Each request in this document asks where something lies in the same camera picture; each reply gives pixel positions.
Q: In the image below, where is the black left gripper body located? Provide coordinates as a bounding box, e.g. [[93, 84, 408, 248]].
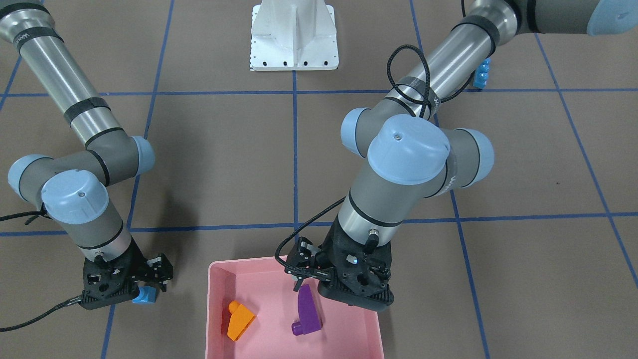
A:
[[317, 222, 394, 312]]

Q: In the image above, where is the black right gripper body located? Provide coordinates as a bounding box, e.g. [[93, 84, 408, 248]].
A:
[[81, 244, 150, 310]]

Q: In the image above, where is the small blue toy block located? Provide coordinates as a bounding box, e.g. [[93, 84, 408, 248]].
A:
[[132, 286, 158, 305]]

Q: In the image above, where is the purple sloped toy block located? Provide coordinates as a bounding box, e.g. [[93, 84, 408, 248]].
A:
[[291, 284, 322, 336]]

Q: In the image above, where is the orange sloped toy block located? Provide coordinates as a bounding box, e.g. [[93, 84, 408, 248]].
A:
[[225, 300, 257, 342]]

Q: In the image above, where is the long blue toy block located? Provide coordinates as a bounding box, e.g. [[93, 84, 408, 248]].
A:
[[473, 57, 491, 90]]

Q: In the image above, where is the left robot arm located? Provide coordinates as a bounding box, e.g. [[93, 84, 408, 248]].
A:
[[274, 0, 637, 312]]

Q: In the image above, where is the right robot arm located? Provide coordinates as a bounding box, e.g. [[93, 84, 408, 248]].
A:
[[0, 0, 174, 310]]

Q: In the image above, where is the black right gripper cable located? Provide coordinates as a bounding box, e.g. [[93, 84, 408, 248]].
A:
[[0, 209, 85, 333]]

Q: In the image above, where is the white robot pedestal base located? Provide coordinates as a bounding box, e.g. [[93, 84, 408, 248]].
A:
[[249, 0, 339, 71]]

